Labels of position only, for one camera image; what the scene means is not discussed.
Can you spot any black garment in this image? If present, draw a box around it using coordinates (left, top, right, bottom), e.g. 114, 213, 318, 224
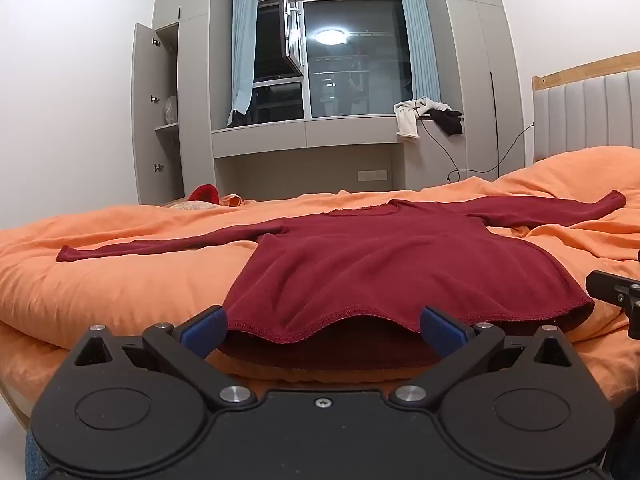
429, 108, 465, 137

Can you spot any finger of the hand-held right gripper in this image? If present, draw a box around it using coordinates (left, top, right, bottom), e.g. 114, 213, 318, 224
585, 269, 640, 341

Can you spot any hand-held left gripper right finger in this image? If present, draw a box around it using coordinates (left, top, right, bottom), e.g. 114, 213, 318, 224
390, 305, 572, 409

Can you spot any red knit hat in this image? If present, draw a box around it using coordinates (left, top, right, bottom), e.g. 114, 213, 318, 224
186, 185, 220, 206

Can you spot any white garment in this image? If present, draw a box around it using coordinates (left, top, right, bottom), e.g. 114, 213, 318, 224
393, 96, 453, 145

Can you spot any grey wardrobe door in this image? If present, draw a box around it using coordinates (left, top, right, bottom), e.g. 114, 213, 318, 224
131, 22, 186, 206

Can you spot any orange duvet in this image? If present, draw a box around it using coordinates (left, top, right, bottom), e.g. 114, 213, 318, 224
0, 146, 640, 411

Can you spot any large window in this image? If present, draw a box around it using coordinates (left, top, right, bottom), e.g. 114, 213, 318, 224
252, 0, 416, 123

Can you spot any black cable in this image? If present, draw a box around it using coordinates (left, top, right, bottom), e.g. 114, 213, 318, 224
419, 122, 535, 183

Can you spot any pink fuzzy cloth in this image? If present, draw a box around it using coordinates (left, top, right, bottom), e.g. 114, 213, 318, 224
170, 200, 221, 213

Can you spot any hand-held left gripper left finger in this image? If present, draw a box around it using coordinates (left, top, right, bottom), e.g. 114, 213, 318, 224
74, 305, 256, 409

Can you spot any grey padded wooden headboard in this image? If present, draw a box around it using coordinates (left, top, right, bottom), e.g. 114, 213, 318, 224
531, 51, 640, 163

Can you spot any grey built-in wardrobe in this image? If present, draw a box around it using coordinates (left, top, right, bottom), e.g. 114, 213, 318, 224
131, 0, 533, 206

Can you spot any dark red sweater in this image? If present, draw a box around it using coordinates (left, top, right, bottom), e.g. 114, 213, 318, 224
56, 190, 627, 372

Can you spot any light blue curtain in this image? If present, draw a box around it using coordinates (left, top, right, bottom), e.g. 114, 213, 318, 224
396, 0, 443, 111
227, 0, 258, 128

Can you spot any open window sash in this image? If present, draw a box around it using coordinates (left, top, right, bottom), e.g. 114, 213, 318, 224
277, 0, 307, 78

